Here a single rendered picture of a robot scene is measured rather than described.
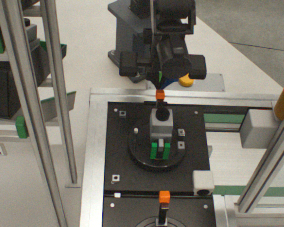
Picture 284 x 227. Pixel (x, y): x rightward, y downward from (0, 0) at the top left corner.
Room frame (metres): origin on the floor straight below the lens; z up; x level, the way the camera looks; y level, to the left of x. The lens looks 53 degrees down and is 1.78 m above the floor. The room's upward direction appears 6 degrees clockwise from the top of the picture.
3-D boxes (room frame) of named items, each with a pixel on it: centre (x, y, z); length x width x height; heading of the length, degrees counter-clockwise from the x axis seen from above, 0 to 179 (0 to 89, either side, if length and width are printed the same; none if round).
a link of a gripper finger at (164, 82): (0.63, -0.05, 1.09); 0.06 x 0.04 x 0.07; 5
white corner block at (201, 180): (0.45, -0.15, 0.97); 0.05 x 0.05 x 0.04; 5
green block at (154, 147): (0.49, -0.03, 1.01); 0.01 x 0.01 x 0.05; 5
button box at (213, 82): (0.76, -0.10, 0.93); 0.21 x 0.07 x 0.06; 95
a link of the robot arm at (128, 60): (0.63, -0.03, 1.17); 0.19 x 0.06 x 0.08; 95
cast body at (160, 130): (0.52, -0.04, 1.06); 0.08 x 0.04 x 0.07; 5
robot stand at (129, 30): (0.91, 0.03, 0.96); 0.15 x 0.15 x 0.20; 43
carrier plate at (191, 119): (0.53, -0.04, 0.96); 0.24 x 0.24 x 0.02; 5
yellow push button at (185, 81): (0.76, -0.10, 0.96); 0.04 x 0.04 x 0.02
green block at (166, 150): (0.49, -0.06, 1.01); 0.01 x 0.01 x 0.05; 5
